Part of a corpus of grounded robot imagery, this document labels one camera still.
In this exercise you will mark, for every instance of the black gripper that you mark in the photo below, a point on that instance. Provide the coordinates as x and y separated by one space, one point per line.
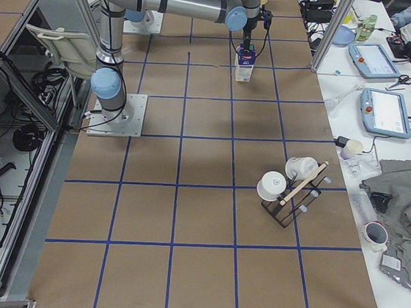
247 27

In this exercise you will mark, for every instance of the blue white milk carton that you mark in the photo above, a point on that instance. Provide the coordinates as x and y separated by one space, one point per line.
244 64

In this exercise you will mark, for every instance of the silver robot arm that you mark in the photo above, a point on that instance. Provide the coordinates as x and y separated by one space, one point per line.
107 81

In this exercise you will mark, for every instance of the cream and lilac cup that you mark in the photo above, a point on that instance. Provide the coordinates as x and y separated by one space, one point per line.
352 148

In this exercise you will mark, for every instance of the black electronics box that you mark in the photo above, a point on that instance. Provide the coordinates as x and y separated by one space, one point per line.
317 10

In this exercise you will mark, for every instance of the light blue plate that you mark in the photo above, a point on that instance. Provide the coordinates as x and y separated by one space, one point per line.
343 37

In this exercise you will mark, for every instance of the clear light bulb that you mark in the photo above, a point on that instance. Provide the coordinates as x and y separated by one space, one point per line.
333 102

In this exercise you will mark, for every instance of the green glass bottle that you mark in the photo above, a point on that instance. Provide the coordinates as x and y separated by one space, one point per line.
366 28

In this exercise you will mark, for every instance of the upper blue teach pendant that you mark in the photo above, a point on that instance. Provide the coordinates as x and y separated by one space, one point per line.
372 61

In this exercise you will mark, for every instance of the blue teach pendant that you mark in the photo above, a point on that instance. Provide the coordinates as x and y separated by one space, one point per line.
372 61
385 113

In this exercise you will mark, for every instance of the white mug on rack rear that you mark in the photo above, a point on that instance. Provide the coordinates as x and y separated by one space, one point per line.
299 168

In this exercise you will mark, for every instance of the white mug on rack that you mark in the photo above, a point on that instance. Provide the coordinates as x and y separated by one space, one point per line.
271 185
299 168

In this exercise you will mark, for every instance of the black power adapter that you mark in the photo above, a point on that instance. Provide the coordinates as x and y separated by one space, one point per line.
341 141

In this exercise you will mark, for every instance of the white mug on rack front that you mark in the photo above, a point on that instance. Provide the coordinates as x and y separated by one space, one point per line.
271 185

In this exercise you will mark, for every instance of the lower blue teach pendant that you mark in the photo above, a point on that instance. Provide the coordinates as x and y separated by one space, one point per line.
385 113

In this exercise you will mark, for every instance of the white plastic chair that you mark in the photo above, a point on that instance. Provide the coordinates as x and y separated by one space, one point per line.
76 51

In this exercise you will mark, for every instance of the clear plastic bottle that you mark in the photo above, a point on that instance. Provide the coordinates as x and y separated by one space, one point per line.
362 208

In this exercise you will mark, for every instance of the grey cloth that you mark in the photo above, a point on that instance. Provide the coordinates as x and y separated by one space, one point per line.
390 194

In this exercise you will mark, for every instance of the red rimmed white mug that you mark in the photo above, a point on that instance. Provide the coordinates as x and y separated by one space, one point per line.
375 236

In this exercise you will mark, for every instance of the grey foil pouch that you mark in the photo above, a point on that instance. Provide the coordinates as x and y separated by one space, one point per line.
395 268

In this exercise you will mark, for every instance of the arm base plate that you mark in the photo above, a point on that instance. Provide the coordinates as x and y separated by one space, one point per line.
142 23
113 124

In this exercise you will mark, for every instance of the aluminium frame post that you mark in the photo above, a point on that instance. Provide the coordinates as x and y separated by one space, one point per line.
341 12

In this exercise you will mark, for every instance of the wooden rack handle rod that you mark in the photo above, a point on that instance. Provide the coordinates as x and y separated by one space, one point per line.
303 183

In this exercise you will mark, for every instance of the black handled scissors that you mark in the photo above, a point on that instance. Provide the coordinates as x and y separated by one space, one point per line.
402 80

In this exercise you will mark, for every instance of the black wire mug rack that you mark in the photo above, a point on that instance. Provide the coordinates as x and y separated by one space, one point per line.
291 203

